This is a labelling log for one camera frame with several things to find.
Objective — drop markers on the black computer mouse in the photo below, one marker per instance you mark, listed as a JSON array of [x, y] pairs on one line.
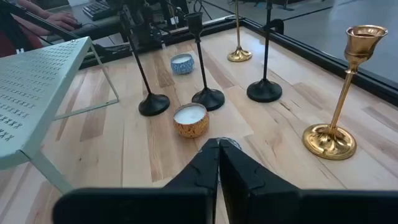
[[77, 25]]

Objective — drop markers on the black candlestick holder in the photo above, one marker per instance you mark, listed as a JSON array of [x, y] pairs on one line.
[[154, 105], [264, 91], [208, 99]]

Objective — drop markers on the person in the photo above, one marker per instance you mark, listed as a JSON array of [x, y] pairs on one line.
[[12, 40]]

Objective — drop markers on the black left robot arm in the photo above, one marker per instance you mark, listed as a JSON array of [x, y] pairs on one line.
[[143, 28]]

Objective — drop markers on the dark grey desk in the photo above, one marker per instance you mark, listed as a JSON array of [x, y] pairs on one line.
[[93, 29]]

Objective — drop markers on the gold candlestick holder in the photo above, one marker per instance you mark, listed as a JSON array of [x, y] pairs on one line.
[[328, 143], [239, 56]]

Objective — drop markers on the black keyboard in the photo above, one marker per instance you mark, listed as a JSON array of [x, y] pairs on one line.
[[96, 11]]

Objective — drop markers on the green perforated metal shelf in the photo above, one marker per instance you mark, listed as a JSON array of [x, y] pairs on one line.
[[31, 93]]

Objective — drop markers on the black aluminium table frame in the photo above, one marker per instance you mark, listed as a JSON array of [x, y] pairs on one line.
[[311, 57]]

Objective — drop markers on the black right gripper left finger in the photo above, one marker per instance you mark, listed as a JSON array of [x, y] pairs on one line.
[[192, 177]]

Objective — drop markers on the person's hand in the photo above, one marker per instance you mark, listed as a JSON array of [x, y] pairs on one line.
[[62, 20]]

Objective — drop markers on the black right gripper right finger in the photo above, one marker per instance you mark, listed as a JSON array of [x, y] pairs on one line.
[[248, 186]]

